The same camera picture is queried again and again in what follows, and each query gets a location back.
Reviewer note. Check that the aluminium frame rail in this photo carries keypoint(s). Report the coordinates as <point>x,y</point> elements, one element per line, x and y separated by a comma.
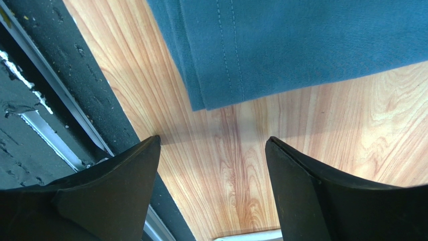
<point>53,87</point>

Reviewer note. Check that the folded white t shirt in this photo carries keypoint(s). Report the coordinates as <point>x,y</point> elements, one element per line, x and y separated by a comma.
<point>270,235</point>

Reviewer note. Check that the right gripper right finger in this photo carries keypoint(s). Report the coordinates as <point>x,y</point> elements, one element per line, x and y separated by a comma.
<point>315,201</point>

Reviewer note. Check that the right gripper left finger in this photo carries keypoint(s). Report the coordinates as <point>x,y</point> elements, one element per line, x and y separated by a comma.
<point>108,201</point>

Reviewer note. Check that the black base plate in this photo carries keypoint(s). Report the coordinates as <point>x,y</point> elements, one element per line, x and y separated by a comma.
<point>50,100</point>

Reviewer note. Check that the grey-blue t shirt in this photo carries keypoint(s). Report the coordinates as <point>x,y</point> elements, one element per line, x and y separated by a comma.
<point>229,52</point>

